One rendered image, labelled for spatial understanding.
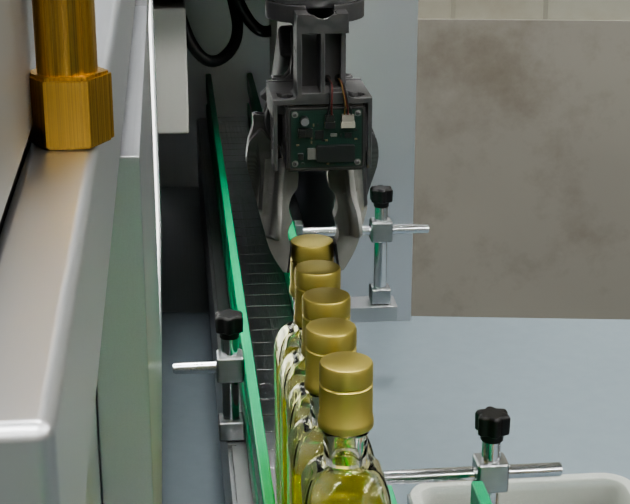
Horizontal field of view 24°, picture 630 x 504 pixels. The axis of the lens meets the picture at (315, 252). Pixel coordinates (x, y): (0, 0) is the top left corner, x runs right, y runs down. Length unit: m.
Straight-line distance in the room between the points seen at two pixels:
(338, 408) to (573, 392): 0.99
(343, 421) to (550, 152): 2.76
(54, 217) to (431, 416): 1.38
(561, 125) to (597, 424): 1.89
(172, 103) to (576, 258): 1.84
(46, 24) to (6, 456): 0.22
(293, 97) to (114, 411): 0.30
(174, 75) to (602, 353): 0.70
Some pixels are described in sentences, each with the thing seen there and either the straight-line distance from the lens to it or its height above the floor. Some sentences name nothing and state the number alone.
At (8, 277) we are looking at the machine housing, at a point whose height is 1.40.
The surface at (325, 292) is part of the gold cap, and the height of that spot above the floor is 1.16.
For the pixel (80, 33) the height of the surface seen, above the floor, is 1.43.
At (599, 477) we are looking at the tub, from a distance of 1.48.
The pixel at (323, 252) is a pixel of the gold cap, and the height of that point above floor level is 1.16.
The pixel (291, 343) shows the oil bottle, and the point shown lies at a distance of 1.13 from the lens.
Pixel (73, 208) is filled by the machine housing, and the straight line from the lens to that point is 0.44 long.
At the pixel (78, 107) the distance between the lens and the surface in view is 0.50.
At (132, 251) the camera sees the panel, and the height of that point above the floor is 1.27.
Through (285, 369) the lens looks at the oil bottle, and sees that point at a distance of 1.09.
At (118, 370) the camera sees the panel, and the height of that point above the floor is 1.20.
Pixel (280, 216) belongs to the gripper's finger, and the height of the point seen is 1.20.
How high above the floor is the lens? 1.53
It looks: 19 degrees down
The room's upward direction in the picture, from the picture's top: straight up
